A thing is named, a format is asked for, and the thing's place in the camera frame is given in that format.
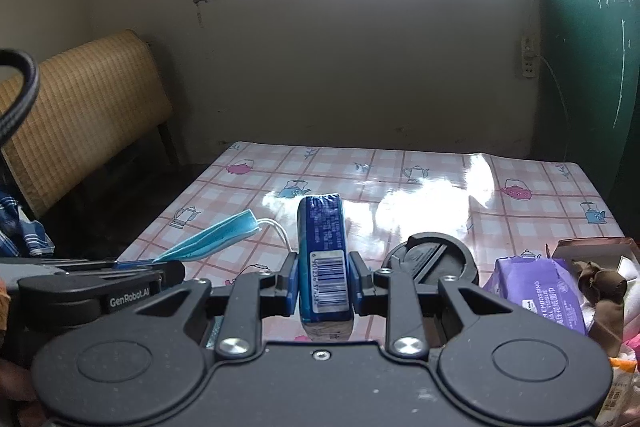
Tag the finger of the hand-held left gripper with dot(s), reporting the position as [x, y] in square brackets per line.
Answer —
[100, 263]
[170, 274]

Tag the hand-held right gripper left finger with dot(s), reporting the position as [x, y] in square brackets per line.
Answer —
[292, 283]

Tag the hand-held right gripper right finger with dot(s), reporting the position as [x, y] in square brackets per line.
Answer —
[353, 283]

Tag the blue face mask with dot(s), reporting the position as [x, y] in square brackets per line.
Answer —
[215, 237]

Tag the blue tissue packet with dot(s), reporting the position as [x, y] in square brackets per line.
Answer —
[322, 232]

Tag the beige cup with black lid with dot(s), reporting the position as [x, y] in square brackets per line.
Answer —
[430, 257]

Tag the brown box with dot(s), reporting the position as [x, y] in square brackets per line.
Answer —
[590, 247]

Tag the brown sock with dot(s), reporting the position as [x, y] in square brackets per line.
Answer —
[600, 287]

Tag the white tissue pack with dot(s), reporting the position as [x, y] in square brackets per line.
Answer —
[622, 397]

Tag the person's orange clothing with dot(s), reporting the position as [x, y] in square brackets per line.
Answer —
[3, 294]

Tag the blue plaid cloth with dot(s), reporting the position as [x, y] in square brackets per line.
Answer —
[25, 232]

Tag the pink checked tablecloth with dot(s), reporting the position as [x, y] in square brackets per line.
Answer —
[425, 207]

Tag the woven wicker bench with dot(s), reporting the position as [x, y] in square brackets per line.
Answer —
[90, 107]

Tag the purple tissue pack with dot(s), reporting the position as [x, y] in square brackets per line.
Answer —
[530, 287]

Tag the white plastic bag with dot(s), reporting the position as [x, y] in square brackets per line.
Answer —
[630, 267]

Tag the green cabinet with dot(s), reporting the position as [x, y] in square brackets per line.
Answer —
[590, 57]

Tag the wall socket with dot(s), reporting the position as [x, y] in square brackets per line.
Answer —
[529, 57]

